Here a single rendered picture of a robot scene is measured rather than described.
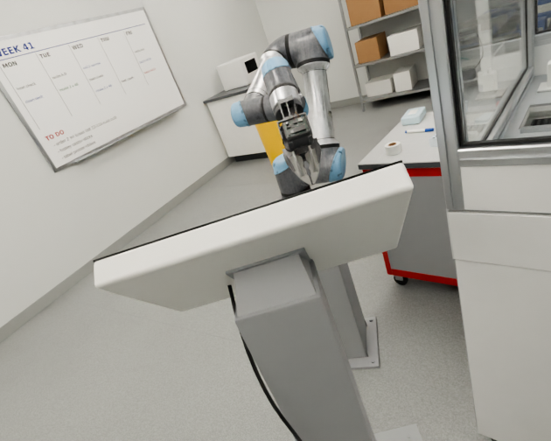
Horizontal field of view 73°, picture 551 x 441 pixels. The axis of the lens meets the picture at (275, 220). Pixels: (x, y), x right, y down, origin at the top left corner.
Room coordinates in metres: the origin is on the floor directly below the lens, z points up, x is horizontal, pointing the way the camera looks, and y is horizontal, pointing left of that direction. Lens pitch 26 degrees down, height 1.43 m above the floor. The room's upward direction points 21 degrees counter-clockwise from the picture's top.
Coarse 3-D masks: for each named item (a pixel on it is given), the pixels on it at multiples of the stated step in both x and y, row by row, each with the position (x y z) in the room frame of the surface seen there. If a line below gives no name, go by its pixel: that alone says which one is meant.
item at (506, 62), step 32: (480, 0) 0.66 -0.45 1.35; (512, 0) 0.62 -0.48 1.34; (544, 0) 0.59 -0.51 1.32; (480, 32) 0.66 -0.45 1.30; (512, 32) 0.62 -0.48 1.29; (544, 32) 0.59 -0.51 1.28; (480, 64) 0.66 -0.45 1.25; (512, 64) 0.63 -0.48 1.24; (544, 64) 0.59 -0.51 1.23; (480, 96) 0.66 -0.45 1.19; (512, 96) 0.63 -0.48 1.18; (544, 96) 0.59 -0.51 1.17; (480, 128) 0.67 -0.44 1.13; (512, 128) 0.63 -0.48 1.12; (544, 128) 0.59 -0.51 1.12
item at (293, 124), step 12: (288, 96) 0.90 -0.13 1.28; (276, 108) 0.92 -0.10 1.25; (288, 108) 0.87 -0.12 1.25; (300, 108) 0.92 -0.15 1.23; (288, 120) 0.86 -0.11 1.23; (300, 120) 0.84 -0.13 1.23; (288, 132) 0.83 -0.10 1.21; (300, 132) 0.82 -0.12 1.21; (288, 144) 0.87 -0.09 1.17; (300, 144) 0.85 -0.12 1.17
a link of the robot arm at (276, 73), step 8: (264, 64) 1.03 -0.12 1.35; (272, 64) 1.01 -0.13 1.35; (280, 64) 1.00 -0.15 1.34; (288, 64) 1.02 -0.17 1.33; (264, 72) 1.01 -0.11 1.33; (272, 72) 0.99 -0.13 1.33; (280, 72) 0.98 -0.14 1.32; (288, 72) 0.99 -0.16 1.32; (264, 80) 1.01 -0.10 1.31; (272, 80) 0.97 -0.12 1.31; (280, 80) 0.96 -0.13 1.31; (288, 80) 0.96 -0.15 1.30; (272, 88) 0.96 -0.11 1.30; (296, 88) 0.96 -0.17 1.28
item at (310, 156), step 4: (308, 152) 0.84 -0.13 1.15; (312, 152) 0.84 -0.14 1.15; (308, 156) 0.84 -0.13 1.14; (312, 156) 0.78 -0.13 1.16; (316, 156) 0.83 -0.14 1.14; (308, 160) 0.83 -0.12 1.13; (312, 160) 0.78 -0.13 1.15; (316, 160) 0.82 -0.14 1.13; (312, 164) 0.81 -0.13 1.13; (316, 164) 0.81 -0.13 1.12; (312, 168) 0.81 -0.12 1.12; (316, 168) 0.80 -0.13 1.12; (312, 172) 0.80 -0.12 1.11; (316, 172) 0.80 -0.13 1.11; (312, 176) 0.79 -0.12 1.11; (316, 176) 0.79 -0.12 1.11; (312, 180) 0.79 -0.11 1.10; (316, 180) 0.79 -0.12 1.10; (312, 184) 0.78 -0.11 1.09
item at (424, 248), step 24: (432, 120) 1.79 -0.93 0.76; (384, 144) 1.71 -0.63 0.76; (408, 144) 1.59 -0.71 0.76; (360, 168) 1.59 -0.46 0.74; (408, 168) 1.43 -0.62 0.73; (432, 168) 1.36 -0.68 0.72; (432, 192) 1.37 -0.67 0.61; (408, 216) 1.46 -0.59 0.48; (432, 216) 1.38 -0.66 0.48; (408, 240) 1.48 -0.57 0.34; (432, 240) 1.40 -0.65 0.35; (408, 264) 1.50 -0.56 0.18; (432, 264) 1.41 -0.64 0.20
